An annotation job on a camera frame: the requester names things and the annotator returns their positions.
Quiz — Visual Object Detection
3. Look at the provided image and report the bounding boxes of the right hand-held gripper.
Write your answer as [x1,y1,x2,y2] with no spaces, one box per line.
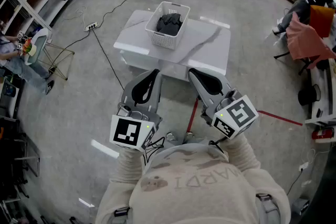
[187,67,259,140]

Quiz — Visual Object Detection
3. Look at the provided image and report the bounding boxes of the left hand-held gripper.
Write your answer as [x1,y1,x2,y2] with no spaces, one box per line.
[109,68,164,152]

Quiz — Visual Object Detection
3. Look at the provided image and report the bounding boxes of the white plastic laundry basket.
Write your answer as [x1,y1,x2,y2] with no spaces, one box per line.
[144,1,191,50]

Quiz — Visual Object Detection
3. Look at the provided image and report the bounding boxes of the black clothes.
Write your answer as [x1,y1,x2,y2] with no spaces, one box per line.
[156,13,184,37]

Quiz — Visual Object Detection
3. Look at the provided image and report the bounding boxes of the person's left forearm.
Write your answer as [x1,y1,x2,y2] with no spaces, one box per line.
[109,146,148,187]

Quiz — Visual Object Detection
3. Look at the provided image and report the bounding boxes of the person's right forearm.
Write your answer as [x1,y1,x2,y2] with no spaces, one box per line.
[219,133,262,173]

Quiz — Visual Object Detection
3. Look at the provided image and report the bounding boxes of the white low table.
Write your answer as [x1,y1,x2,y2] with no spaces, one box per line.
[113,9,232,82]

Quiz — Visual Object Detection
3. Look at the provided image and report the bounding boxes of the white power strip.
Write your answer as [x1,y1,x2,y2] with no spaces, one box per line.
[83,22,99,32]

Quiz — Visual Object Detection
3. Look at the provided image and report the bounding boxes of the pink cloth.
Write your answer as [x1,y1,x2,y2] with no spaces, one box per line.
[285,11,336,69]

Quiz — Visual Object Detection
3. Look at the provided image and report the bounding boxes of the person's cream sweatshirt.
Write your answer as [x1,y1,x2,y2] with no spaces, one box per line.
[95,142,291,224]

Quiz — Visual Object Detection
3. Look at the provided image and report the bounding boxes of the red fire extinguisher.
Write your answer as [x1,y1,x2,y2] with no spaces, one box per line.
[311,127,335,140]

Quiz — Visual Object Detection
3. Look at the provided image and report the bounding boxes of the orange cushion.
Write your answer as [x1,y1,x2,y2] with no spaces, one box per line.
[309,5,336,38]

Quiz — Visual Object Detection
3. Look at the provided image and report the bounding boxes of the black floor cable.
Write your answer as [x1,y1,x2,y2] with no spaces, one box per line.
[49,0,142,91]

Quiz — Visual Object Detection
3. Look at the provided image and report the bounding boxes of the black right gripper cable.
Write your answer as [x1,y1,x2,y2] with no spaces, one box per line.
[208,137,228,153]

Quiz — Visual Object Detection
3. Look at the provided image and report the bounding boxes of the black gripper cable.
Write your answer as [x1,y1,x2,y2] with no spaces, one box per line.
[143,136,165,166]
[208,137,228,153]

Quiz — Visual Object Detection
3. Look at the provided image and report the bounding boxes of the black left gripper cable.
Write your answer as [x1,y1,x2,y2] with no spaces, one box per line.
[143,136,165,166]

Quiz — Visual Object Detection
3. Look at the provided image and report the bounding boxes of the gold wire side table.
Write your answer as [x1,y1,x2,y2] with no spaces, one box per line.
[24,28,75,81]

